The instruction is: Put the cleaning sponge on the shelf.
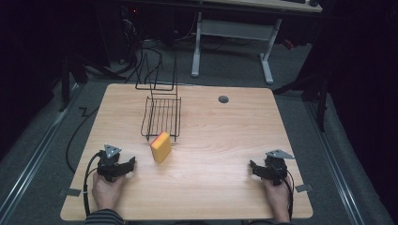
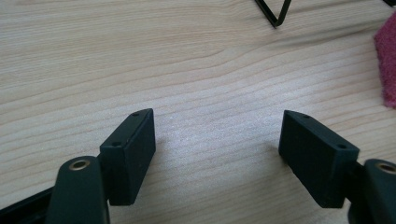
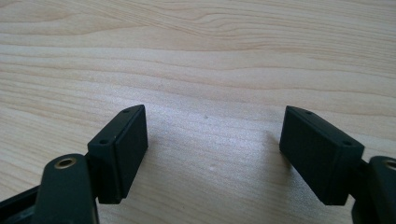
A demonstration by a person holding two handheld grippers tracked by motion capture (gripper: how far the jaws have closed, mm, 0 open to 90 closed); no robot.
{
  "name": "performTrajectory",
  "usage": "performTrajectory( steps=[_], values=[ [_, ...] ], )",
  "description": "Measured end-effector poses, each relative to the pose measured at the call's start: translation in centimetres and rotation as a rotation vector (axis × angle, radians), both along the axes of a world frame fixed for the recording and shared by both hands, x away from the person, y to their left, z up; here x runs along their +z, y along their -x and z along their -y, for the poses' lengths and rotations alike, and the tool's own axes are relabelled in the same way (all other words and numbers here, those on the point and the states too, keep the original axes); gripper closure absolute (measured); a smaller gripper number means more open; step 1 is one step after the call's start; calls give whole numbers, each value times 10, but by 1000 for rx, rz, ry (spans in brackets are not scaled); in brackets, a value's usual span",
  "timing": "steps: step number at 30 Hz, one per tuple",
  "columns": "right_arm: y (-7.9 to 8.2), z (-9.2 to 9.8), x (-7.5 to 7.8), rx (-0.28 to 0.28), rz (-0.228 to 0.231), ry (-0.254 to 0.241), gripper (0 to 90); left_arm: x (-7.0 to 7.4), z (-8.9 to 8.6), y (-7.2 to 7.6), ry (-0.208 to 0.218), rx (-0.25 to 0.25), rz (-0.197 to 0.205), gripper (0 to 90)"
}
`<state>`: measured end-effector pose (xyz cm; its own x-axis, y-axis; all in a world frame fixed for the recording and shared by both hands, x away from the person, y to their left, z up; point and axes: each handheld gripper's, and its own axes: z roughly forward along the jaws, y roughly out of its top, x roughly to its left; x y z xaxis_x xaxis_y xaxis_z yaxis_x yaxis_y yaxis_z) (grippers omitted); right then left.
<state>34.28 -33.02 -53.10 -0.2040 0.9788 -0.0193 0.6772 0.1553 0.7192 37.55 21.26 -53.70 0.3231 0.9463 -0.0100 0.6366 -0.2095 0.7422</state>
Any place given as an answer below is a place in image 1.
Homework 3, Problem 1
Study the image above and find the black wire rack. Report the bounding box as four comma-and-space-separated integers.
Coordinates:
134, 52, 183, 143

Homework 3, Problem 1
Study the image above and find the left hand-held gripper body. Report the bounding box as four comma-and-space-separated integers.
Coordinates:
96, 143, 130, 183

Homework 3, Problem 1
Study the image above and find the black tripod stand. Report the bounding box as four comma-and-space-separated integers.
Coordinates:
271, 69, 330, 133
57, 52, 126, 113

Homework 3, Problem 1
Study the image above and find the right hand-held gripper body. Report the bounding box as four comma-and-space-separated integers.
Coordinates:
262, 149, 296, 187

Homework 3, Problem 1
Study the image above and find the metal floor rail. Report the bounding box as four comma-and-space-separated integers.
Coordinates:
0, 83, 81, 221
303, 100, 366, 225

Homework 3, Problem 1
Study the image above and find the small red object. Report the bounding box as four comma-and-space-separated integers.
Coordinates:
282, 38, 296, 52

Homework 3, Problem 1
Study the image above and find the black cable bundle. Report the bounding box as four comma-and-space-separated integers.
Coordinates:
116, 17, 164, 84

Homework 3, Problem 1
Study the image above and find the right hand-held gripper black cable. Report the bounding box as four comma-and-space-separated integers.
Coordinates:
269, 164, 296, 221

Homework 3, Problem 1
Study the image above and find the yellow sponge block red top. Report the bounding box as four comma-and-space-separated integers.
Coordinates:
149, 131, 173, 164

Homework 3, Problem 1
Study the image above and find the white frame desk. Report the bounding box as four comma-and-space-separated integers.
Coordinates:
175, 0, 324, 85

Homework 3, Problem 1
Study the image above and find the person's left hand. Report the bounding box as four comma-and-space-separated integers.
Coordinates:
91, 172, 127, 213

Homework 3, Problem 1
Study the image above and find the person's right hand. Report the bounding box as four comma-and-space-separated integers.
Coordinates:
262, 176, 291, 220

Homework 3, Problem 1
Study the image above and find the black floor cable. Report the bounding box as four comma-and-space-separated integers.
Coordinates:
65, 105, 100, 174

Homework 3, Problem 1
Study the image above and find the left hand-held gripper black cable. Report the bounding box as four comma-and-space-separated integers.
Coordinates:
82, 151, 105, 218

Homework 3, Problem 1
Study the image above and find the hand-held gripper black cable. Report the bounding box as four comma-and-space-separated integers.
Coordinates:
82, 151, 105, 218
269, 164, 296, 221

